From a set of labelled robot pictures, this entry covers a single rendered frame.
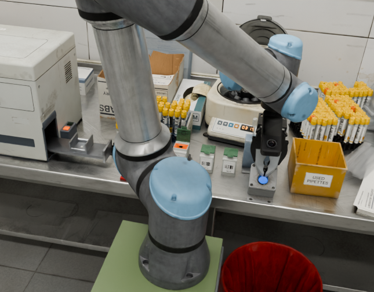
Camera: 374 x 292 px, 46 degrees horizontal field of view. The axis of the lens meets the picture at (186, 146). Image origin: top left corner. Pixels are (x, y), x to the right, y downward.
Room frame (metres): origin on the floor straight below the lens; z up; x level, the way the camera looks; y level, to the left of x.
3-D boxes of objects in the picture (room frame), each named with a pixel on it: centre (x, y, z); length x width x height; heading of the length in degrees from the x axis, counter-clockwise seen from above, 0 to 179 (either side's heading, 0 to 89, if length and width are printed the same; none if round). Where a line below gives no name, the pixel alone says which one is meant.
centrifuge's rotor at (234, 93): (1.33, -0.19, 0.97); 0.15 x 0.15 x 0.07
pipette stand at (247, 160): (1.06, -0.22, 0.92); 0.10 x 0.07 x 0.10; 84
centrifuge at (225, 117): (1.32, -0.18, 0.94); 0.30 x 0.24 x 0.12; 163
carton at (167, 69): (1.43, 0.17, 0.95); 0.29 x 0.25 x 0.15; 172
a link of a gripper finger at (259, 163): (0.94, -0.19, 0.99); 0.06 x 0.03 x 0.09; 172
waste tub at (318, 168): (1.01, -0.36, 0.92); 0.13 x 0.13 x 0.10; 83
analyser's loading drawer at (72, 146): (1.06, 0.32, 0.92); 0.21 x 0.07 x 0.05; 82
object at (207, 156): (1.04, -0.06, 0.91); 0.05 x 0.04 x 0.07; 172
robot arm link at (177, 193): (0.66, 0.01, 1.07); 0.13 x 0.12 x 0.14; 32
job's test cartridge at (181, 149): (1.04, 0.02, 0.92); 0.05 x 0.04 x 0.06; 170
